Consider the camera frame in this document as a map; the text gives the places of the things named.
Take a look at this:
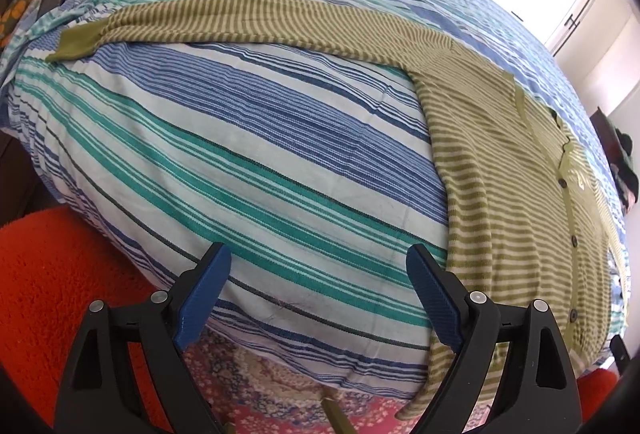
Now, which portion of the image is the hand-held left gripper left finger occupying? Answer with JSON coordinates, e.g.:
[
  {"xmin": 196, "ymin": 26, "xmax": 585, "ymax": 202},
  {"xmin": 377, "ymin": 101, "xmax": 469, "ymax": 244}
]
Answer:
[{"xmin": 52, "ymin": 241, "xmax": 233, "ymax": 434}]

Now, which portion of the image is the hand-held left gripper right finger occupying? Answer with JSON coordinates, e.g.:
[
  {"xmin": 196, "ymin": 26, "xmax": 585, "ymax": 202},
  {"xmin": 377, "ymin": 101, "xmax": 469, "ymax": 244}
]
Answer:
[{"xmin": 406, "ymin": 244, "xmax": 583, "ymax": 434}]

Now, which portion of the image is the green striped cardigan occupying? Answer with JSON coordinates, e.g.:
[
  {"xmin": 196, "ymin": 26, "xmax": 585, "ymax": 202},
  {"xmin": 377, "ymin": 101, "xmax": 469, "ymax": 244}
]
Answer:
[{"xmin": 46, "ymin": 0, "xmax": 632, "ymax": 420}]

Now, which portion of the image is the pile of mixed clothes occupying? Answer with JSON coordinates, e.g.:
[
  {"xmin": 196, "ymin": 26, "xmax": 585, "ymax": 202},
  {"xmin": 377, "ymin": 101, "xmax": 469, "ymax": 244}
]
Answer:
[{"xmin": 590, "ymin": 109, "xmax": 640, "ymax": 210}]

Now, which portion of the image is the floral patterned carpet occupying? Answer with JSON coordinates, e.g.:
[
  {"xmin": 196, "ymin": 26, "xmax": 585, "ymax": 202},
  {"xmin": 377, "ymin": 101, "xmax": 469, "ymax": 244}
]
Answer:
[{"xmin": 180, "ymin": 329, "xmax": 501, "ymax": 434}]

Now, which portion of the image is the blue green striped bedspread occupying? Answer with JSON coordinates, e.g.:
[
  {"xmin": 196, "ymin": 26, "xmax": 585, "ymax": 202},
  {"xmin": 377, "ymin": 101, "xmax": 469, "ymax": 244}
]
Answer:
[{"xmin": 0, "ymin": 0, "xmax": 631, "ymax": 395}]

